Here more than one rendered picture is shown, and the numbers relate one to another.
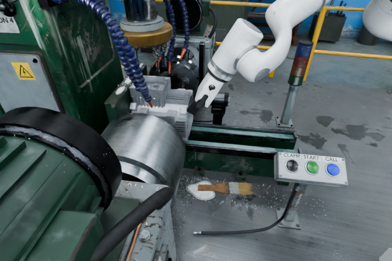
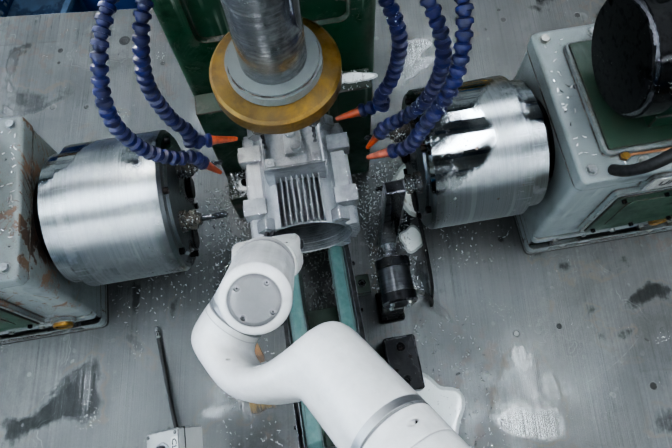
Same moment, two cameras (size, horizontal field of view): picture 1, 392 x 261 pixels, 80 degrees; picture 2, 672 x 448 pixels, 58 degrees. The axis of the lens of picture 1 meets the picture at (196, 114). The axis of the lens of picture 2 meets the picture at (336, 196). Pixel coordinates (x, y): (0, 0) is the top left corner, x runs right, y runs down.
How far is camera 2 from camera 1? 0.92 m
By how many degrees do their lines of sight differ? 53
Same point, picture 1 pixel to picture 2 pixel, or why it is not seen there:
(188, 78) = (416, 186)
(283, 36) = (232, 379)
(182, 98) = (284, 212)
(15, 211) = not seen: outside the picture
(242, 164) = not seen: hidden behind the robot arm
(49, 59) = not seen: outside the picture
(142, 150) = (77, 215)
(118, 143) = (77, 178)
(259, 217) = (208, 430)
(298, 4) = (308, 399)
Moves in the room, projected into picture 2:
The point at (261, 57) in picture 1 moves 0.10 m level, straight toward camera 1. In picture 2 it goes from (200, 343) to (115, 345)
